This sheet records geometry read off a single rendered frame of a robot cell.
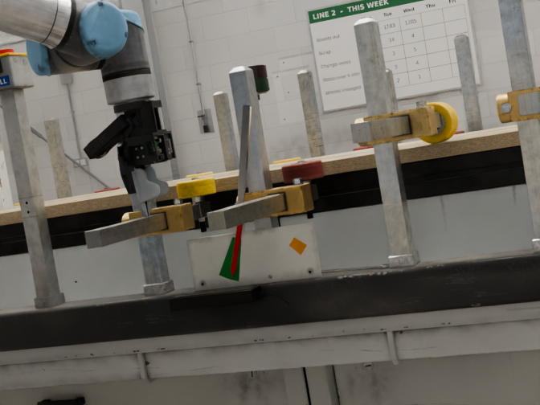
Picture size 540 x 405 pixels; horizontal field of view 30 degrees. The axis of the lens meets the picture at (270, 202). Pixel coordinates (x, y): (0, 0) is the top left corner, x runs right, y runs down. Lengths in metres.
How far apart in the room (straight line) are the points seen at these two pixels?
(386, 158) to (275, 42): 7.56
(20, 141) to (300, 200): 0.61
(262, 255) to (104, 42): 0.49
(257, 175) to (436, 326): 0.42
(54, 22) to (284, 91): 7.66
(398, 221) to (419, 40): 7.25
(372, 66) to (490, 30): 7.19
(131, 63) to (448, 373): 0.87
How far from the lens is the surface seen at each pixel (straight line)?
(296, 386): 2.15
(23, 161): 2.11
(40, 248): 2.11
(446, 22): 8.97
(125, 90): 1.85
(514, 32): 1.72
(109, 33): 1.68
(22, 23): 1.65
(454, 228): 1.98
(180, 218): 1.92
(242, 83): 1.86
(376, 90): 1.77
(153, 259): 1.97
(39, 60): 1.80
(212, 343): 1.97
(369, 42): 1.78
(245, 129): 1.79
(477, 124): 2.84
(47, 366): 2.19
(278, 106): 9.28
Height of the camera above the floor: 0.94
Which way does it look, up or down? 3 degrees down
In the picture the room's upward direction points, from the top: 10 degrees counter-clockwise
